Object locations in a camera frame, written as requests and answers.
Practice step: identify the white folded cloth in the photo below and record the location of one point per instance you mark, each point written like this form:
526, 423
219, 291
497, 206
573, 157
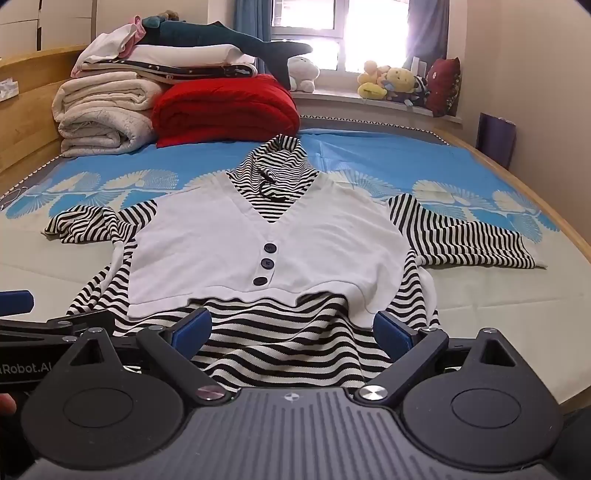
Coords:
108, 44

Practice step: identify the blue cream printed bed sheet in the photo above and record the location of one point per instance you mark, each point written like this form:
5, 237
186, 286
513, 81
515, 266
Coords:
461, 295

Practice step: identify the person's left hand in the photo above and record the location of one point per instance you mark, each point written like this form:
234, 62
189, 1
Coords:
5, 405

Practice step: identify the white folded blanket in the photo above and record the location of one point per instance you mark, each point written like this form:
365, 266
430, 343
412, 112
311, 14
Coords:
184, 54

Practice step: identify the white wardrobe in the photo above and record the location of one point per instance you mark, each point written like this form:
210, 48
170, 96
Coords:
46, 23

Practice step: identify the dark red cushion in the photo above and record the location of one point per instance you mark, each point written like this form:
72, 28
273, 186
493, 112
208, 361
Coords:
443, 87

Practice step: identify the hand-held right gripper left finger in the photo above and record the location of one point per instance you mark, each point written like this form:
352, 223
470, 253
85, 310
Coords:
191, 330

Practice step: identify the round yellow plush toy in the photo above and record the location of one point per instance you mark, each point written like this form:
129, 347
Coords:
401, 81

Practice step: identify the red folded quilt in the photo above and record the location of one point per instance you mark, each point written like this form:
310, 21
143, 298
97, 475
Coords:
221, 115

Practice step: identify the purple bag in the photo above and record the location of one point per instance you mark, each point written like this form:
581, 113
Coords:
496, 138

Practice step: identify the pink cloth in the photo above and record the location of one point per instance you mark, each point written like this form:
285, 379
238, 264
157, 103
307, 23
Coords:
138, 32

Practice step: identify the window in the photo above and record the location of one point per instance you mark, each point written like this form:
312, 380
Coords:
369, 32

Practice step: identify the dark patterned folded blanket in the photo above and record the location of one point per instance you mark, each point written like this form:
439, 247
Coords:
198, 71

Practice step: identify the tissue box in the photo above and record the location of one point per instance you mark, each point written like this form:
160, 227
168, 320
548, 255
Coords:
7, 88

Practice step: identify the white plush toy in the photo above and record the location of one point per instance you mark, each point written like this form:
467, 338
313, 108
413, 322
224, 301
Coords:
302, 71

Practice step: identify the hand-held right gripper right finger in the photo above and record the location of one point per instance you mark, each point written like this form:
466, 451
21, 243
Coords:
392, 337

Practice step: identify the striped and white sweater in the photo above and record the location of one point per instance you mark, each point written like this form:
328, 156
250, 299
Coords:
258, 230

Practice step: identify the wooden headboard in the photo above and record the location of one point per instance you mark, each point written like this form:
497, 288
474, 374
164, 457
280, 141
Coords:
27, 106

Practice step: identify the blue curtain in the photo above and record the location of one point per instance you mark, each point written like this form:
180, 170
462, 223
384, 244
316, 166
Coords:
251, 18
427, 27

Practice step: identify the textured cream folded quilt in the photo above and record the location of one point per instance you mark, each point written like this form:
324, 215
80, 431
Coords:
101, 134

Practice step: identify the dark teal shark plush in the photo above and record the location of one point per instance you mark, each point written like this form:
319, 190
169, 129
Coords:
194, 34

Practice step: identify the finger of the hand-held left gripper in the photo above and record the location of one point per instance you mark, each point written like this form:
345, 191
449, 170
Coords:
46, 325
16, 302

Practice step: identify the smooth cream folded blanket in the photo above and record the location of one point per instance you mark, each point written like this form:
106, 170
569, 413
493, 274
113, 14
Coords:
106, 94

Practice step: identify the wooden bed frame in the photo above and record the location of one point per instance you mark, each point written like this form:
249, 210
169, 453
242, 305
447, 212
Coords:
526, 184

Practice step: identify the window sill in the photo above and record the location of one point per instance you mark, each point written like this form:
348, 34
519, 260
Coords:
332, 99

